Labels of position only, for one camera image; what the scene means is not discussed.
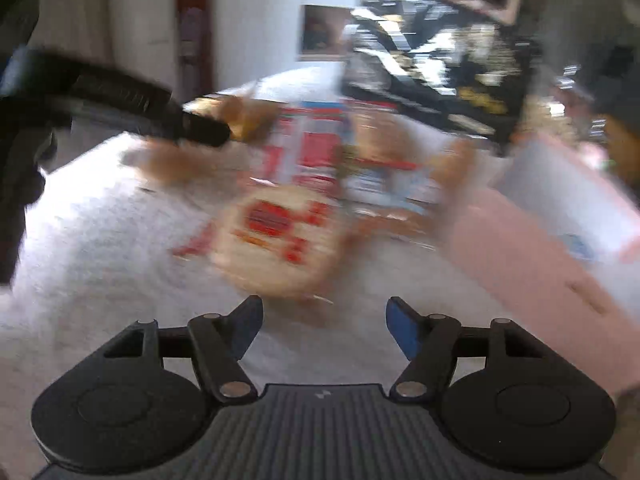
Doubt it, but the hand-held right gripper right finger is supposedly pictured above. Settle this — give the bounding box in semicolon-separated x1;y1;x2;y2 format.
385;296;548;404

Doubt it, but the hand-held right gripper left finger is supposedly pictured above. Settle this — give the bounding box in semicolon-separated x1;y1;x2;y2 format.
102;295;264;404

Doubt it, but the blue seaweed packet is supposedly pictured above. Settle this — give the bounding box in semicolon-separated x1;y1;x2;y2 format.
342;152;448;221

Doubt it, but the pink box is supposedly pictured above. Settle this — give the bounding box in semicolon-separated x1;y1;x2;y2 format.
444;135;640;397

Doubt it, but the white lace tablecloth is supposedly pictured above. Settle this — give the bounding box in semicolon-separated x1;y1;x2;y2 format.
0;67;623;480

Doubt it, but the brown bread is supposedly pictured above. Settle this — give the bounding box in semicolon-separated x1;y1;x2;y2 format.
185;92;281;144

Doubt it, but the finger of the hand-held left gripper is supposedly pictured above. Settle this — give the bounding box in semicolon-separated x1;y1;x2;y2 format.
171;107;232;149

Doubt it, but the red and white snack packet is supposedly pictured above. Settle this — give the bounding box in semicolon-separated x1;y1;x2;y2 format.
250;102;352;197

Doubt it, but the black snack bag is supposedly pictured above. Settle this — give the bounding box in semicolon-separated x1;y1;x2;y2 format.
340;0;544;157

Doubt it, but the round pastry packet red print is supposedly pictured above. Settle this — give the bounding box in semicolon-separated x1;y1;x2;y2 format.
206;187;347;302

